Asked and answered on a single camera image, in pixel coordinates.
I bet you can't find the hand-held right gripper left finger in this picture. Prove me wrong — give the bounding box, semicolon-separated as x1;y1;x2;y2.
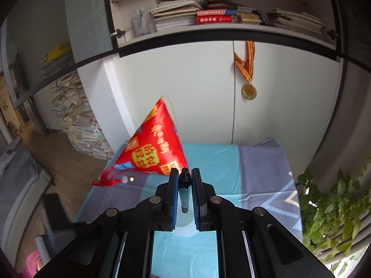
35;168;179;278

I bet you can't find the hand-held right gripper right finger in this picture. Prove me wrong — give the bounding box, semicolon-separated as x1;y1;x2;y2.
191;168;334;278

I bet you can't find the black pen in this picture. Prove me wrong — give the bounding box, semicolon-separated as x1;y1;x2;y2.
179;167;191;212

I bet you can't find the blue and grey tablecloth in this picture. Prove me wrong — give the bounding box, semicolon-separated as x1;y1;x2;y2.
74;137;304;278

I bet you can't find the red triangular tasselled ornament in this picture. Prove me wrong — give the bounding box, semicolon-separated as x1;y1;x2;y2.
91;96;189;187

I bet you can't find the gold medal with striped ribbon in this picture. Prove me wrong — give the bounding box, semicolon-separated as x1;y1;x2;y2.
233;40;258;101

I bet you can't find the tall stack of books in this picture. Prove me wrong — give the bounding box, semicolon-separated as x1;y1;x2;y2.
41;41;115;161

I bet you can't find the green leafy plant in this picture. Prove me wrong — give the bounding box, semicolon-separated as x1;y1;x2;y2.
295;153;371;276

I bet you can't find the pink slipper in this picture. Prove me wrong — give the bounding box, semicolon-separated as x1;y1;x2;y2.
26;250;45;273

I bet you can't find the clear pen holder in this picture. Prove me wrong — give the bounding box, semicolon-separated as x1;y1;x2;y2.
132;7;157;37

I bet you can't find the thick red book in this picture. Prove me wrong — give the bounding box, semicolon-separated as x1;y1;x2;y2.
196;9;238;17
196;16;240;25

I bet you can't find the pile of pale workbooks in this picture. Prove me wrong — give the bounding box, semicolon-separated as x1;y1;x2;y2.
148;0;210;32

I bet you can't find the brown wooden door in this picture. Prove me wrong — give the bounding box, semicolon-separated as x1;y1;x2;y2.
0;69;31;131

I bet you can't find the pile of worn books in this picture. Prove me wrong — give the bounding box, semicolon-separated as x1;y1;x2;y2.
265;8;327;37

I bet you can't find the glass cabinet door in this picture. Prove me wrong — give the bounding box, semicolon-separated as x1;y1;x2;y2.
0;0;120;108

